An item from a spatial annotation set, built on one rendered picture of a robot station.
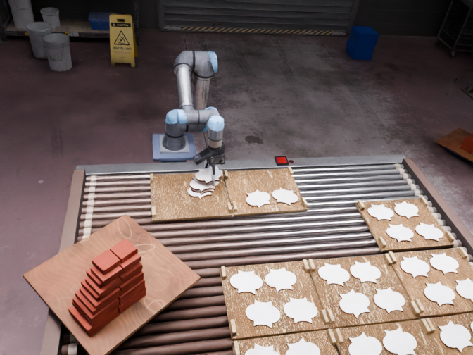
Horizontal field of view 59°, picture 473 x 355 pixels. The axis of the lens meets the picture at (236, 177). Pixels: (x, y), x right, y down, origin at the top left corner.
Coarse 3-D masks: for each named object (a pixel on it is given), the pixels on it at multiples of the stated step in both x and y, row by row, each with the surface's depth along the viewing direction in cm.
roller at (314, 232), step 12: (312, 228) 218; (324, 228) 218; (336, 228) 219; (348, 228) 220; (360, 228) 221; (168, 240) 202; (180, 240) 203; (192, 240) 204; (204, 240) 205; (216, 240) 206; (228, 240) 207; (240, 240) 209
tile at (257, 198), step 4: (256, 192) 230; (260, 192) 231; (264, 192) 231; (248, 196) 228; (252, 196) 228; (256, 196) 228; (260, 196) 229; (264, 196) 229; (268, 196) 229; (248, 200) 225; (252, 200) 225; (256, 200) 226; (260, 200) 226; (264, 200) 226; (268, 200) 227; (248, 204) 223; (252, 204) 223; (256, 204) 223; (260, 204) 223; (264, 204) 224; (268, 204) 225
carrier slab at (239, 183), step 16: (224, 176) 240; (240, 176) 242; (256, 176) 243; (272, 176) 245; (288, 176) 246; (240, 192) 231; (240, 208) 221; (256, 208) 222; (272, 208) 224; (288, 208) 225; (304, 208) 226
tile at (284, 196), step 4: (280, 188) 235; (272, 192) 232; (276, 192) 232; (280, 192) 232; (284, 192) 233; (288, 192) 233; (292, 192) 233; (272, 196) 230; (276, 196) 230; (280, 196) 230; (284, 196) 231; (288, 196) 231; (292, 196) 231; (296, 196) 231; (280, 200) 228; (284, 200) 228; (288, 200) 228; (292, 200) 228; (296, 200) 229; (288, 204) 226
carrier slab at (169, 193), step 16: (160, 176) 235; (176, 176) 236; (192, 176) 238; (160, 192) 225; (176, 192) 226; (224, 192) 230; (160, 208) 215; (176, 208) 216; (192, 208) 218; (208, 208) 219; (224, 208) 220
